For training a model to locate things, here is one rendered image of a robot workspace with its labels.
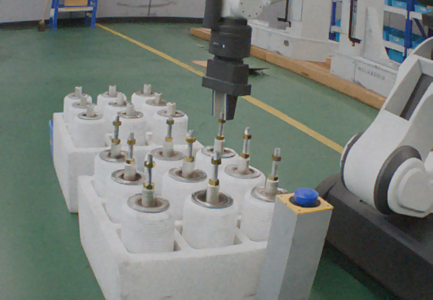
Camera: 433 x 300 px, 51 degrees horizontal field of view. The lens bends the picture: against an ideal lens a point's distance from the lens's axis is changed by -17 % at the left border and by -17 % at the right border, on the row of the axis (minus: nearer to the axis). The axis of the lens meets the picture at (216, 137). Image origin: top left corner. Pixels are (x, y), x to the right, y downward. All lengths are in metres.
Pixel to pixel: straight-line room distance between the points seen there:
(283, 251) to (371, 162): 0.26
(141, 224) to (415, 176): 0.51
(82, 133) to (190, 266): 0.60
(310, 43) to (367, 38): 0.77
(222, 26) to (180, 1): 6.51
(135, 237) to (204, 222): 0.13
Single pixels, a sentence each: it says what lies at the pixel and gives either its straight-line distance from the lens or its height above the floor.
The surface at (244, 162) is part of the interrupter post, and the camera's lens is 1.08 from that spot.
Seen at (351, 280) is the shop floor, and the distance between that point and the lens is 1.24.
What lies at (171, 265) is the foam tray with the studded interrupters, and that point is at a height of 0.17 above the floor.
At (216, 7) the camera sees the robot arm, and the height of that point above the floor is 0.58.
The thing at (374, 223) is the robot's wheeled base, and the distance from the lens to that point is 1.13.
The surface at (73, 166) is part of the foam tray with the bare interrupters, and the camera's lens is 1.36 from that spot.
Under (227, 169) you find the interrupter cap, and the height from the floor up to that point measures 0.25.
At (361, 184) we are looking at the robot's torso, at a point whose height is 0.30.
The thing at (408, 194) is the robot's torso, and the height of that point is 0.30.
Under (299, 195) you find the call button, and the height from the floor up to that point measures 0.33.
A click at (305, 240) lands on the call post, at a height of 0.26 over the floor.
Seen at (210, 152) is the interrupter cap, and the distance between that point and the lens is 1.19.
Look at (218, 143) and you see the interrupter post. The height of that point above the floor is 0.28.
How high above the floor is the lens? 0.63
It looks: 17 degrees down
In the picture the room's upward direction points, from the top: 6 degrees clockwise
